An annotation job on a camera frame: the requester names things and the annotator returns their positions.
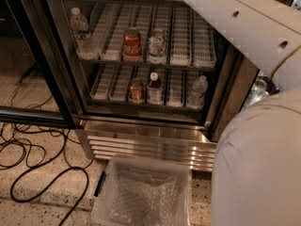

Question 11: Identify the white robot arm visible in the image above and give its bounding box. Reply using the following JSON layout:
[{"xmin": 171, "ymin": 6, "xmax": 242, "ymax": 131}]
[{"xmin": 183, "ymin": 0, "xmax": 301, "ymax": 226}]

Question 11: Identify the gold brown can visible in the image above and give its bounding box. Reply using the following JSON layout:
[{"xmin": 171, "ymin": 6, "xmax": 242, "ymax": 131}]
[{"xmin": 128, "ymin": 78, "xmax": 144, "ymax": 104}]

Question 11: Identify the stainless steel fridge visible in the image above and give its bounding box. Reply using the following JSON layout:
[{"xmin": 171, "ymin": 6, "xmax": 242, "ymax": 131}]
[{"xmin": 34, "ymin": 0, "xmax": 301, "ymax": 173}]

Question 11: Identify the clear water bottle bottom shelf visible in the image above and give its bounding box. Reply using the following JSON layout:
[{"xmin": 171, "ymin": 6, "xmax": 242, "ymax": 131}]
[{"xmin": 186, "ymin": 75, "xmax": 208, "ymax": 109}]

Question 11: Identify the clear water bottle shelf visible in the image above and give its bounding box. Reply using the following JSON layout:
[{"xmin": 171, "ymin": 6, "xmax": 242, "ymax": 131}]
[
  {"xmin": 186, "ymin": 75, "xmax": 208, "ymax": 109},
  {"xmin": 70, "ymin": 8, "xmax": 97, "ymax": 60}
]

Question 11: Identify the white green soda can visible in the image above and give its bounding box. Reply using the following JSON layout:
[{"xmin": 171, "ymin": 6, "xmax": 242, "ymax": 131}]
[{"xmin": 148, "ymin": 29, "xmax": 166, "ymax": 64}]

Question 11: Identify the red coca-cola can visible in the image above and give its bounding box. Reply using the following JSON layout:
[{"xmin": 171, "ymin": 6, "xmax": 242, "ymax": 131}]
[{"xmin": 122, "ymin": 27, "xmax": 142, "ymax": 62}]

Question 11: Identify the clear water bottle middle shelf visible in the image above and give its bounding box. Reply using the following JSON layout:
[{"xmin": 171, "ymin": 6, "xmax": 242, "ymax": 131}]
[{"xmin": 70, "ymin": 8, "xmax": 97, "ymax": 60}]

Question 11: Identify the silver can behind glass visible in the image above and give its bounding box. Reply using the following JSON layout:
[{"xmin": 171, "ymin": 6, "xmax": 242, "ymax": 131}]
[{"xmin": 244, "ymin": 79, "xmax": 270, "ymax": 107}]

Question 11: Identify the open glass fridge door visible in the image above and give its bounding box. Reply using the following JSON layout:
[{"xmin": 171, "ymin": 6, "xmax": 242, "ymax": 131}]
[{"xmin": 1, "ymin": 0, "xmax": 80, "ymax": 129}]

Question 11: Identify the juice bottle white cap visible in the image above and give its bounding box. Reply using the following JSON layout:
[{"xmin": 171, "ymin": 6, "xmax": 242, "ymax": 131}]
[{"xmin": 147, "ymin": 73, "xmax": 163, "ymax": 105}]

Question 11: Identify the clear plastic bin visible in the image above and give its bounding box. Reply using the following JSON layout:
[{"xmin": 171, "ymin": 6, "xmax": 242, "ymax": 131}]
[{"xmin": 91, "ymin": 154, "xmax": 192, "ymax": 226}]

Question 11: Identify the bubble wrap sheet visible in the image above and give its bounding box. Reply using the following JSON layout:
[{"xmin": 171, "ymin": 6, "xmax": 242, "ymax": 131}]
[{"xmin": 108, "ymin": 169, "xmax": 181, "ymax": 226}]

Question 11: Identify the black floor cable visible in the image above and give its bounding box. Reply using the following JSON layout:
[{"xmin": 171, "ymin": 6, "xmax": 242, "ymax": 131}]
[{"xmin": 0, "ymin": 121, "xmax": 94, "ymax": 226}]

